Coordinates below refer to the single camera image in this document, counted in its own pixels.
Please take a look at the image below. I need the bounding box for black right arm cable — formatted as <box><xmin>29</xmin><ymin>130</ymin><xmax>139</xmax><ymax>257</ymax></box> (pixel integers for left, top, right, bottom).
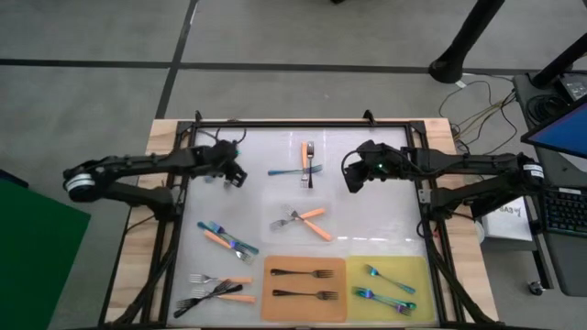
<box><xmin>340</xmin><ymin>149</ymin><xmax>366</xmax><ymax>178</ymax></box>

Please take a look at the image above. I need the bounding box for floor cable bundle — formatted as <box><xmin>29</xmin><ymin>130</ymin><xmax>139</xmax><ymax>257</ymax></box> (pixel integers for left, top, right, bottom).
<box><xmin>437</xmin><ymin>80</ymin><xmax>519</xmax><ymax>157</ymax></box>

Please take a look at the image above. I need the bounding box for orange-handled silver fork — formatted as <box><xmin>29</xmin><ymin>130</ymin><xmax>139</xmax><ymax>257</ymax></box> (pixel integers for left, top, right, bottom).
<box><xmin>269</xmin><ymin>207</ymin><xmax>327</xmax><ymax>232</ymax></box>
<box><xmin>188</xmin><ymin>273</ymin><xmax>254</xmax><ymax>285</ymax></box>
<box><xmin>203</xmin><ymin>229</ymin><xmax>255</xmax><ymax>266</ymax></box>
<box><xmin>189</xmin><ymin>287</ymin><xmax>257</xmax><ymax>304</ymax></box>
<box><xmin>300</xmin><ymin>141</ymin><xmax>310</xmax><ymax>190</ymax></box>
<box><xmin>281</xmin><ymin>203</ymin><xmax>334</xmax><ymax>243</ymax></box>

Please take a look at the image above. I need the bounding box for black monitor stand pole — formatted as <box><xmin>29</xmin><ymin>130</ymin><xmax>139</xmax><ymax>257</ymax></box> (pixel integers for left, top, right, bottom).
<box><xmin>530</xmin><ymin>31</ymin><xmax>587</xmax><ymax>89</ymax></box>

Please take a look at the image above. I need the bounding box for black keyboard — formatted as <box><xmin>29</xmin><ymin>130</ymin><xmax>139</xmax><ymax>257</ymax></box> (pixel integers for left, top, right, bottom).
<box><xmin>540</xmin><ymin>186</ymin><xmax>587</xmax><ymax>238</ymax></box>

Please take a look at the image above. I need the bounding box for white printed box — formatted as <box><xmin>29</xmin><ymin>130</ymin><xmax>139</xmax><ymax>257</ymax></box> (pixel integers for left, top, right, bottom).
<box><xmin>480</xmin><ymin>195</ymin><xmax>535</xmax><ymax>243</ymax></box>

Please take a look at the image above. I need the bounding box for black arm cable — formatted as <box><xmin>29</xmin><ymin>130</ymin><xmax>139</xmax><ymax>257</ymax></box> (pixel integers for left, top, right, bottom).
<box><xmin>340</xmin><ymin>149</ymin><xmax>366</xmax><ymax>178</ymax></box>
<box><xmin>200</xmin><ymin>127</ymin><xmax>249</xmax><ymax>144</ymax></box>

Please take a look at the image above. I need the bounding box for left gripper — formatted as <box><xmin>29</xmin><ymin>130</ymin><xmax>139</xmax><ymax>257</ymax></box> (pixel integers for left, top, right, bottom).
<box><xmin>201</xmin><ymin>138</ymin><xmax>249</xmax><ymax>190</ymax></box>

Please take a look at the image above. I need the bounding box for grey computer desk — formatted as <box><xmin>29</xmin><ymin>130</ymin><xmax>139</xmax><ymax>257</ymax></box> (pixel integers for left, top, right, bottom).
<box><xmin>512</xmin><ymin>71</ymin><xmax>587</xmax><ymax>297</ymax></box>

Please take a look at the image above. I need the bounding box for orange mat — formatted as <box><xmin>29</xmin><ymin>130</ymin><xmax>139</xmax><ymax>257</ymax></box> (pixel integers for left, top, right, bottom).
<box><xmin>260</xmin><ymin>255</ymin><xmax>349</xmax><ymax>324</ymax></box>

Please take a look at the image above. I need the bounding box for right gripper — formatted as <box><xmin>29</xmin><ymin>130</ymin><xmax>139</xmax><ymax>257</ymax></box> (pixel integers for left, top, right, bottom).
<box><xmin>343</xmin><ymin>139</ymin><xmax>407</xmax><ymax>194</ymax></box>

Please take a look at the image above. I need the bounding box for black desk base leg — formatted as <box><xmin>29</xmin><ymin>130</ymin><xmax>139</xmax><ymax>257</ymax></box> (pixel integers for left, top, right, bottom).
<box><xmin>471</xmin><ymin>182</ymin><xmax>528</xmax><ymax>219</ymax></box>

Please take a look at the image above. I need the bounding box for black power adapter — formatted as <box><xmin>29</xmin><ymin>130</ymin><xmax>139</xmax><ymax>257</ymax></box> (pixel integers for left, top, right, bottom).
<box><xmin>555</xmin><ymin>72</ymin><xmax>587</xmax><ymax>103</ymax></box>

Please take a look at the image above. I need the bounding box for yellow mat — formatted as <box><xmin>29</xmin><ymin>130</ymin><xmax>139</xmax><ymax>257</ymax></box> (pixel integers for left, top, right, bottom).
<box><xmin>344</xmin><ymin>254</ymin><xmax>437</xmax><ymax>324</ymax></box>

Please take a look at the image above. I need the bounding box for green panel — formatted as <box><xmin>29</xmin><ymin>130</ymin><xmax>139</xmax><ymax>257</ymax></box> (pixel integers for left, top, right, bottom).
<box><xmin>0</xmin><ymin>177</ymin><xmax>92</xmax><ymax>330</ymax></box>

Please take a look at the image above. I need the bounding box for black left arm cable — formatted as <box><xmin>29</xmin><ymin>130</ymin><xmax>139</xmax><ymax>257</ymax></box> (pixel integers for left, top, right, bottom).
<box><xmin>200</xmin><ymin>127</ymin><xmax>249</xmax><ymax>144</ymax></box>

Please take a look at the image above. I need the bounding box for thick black stand pole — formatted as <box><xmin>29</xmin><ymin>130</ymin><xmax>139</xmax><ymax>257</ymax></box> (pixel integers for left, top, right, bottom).
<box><xmin>427</xmin><ymin>0</ymin><xmax>506</xmax><ymax>85</ymax></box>

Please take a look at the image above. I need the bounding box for coiled black cable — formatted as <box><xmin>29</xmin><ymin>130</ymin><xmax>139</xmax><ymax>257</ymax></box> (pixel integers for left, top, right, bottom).
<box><xmin>525</xmin><ymin>93</ymin><xmax>559</xmax><ymax>123</ymax></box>

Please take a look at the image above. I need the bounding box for iridescent blue fork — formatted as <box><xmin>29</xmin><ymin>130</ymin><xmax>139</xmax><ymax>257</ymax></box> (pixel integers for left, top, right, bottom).
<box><xmin>196</xmin><ymin>221</ymin><xmax>260</xmax><ymax>256</ymax></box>
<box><xmin>267</xmin><ymin>164</ymin><xmax>324</xmax><ymax>177</ymax></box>
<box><xmin>365</xmin><ymin>264</ymin><xmax>417</xmax><ymax>295</ymax></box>
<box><xmin>208</xmin><ymin>220</ymin><xmax>251</xmax><ymax>253</ymax></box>
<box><xmin>361</xmin><ymin>292</ymin><xmax>414</xmax><ymax>318</ymax></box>
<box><xmin>351</xmin><ymin>286</ymin><xmax>418</xmax><ymax>311</ymax></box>

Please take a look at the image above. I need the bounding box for computer monitor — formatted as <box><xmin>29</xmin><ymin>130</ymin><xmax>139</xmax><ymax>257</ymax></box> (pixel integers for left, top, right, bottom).
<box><xmin>520</xmin><ymin>93</ymin><xmax>587</xmax><ymax>160</ymax></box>

